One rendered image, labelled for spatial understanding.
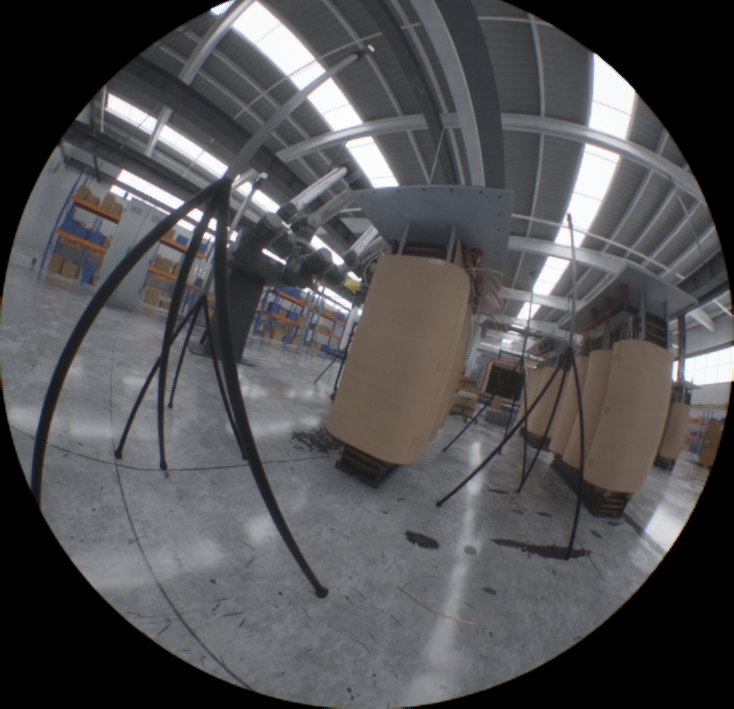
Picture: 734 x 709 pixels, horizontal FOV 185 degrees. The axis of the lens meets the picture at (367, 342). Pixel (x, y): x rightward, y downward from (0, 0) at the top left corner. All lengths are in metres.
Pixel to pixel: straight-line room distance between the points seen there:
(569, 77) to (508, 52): 2.13
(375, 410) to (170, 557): 0.88
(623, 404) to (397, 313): 1.53
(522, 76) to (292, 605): 10.44
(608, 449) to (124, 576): 2.08
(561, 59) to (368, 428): 10.39
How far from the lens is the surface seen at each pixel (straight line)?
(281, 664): 0.61
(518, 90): 10.03
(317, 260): 2.41
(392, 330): 0.93
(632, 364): 1.79
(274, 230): 2.11
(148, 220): 5.11
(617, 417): 1.75
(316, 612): 0.66
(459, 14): 4.15
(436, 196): 1.11
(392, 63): 10.13
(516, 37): 9.64
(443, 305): 0.94
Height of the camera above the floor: 0.60
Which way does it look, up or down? 3 degrees up
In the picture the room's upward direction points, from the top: 17 degrees clockwise
